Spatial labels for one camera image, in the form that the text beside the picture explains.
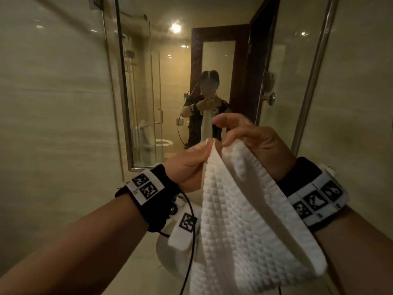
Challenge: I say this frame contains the person's right hand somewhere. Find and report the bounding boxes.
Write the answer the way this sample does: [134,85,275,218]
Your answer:
[212,113,297,183]

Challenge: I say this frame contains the person's left hand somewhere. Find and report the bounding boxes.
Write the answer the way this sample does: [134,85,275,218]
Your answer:
[163,138,215,194]

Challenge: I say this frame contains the white waffle towel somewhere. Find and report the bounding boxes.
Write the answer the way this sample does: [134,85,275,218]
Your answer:
[189,138,328,295]

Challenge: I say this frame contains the white patterned sink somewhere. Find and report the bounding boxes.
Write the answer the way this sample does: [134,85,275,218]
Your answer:
[156,209,203,280]

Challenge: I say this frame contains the person's right forearm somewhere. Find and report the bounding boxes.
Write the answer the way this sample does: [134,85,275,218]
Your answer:
[313,205,393,295]

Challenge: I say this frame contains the person's left forearm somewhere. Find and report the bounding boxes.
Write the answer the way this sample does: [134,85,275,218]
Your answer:
[0,193,149,295]

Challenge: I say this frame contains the black left wristband white tags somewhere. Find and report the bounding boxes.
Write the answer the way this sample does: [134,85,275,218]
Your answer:
[114,163,180,233]

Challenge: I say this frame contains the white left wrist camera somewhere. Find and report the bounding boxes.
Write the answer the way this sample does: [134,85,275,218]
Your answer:
[167,211,199,252]

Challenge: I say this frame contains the metal framed wall mirror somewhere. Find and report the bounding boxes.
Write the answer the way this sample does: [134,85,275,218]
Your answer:
[114,0,340,172]

